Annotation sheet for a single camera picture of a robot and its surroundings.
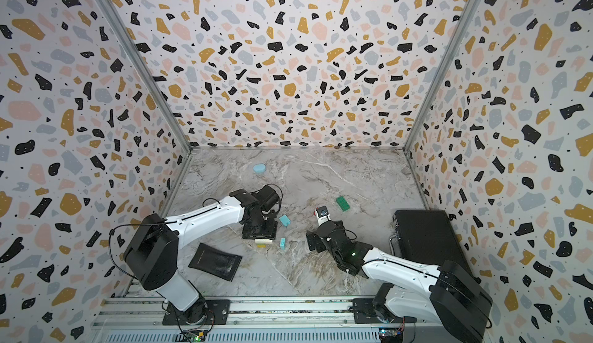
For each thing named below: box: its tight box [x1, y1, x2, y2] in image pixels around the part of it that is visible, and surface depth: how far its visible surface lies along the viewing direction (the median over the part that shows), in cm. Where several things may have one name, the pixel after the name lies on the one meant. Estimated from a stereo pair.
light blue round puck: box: [252, 163, 267, 174], surface depth 115 cm
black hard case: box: [389, 210, 475, 275], surface depth 87 cm
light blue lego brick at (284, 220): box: [278, 213, 292, 227], surface depth 96 cm
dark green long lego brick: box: [335, 196, 350, 212], surface depth 102 cm
